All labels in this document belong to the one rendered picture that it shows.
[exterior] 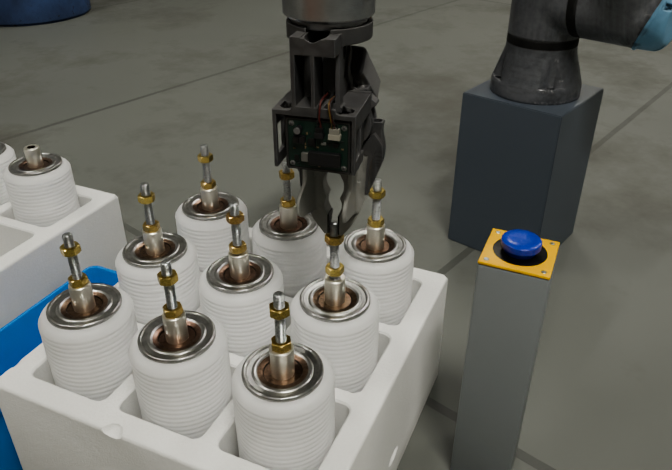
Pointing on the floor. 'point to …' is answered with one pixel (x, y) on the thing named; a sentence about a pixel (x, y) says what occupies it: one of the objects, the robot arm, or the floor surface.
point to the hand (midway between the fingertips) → (336, 217)
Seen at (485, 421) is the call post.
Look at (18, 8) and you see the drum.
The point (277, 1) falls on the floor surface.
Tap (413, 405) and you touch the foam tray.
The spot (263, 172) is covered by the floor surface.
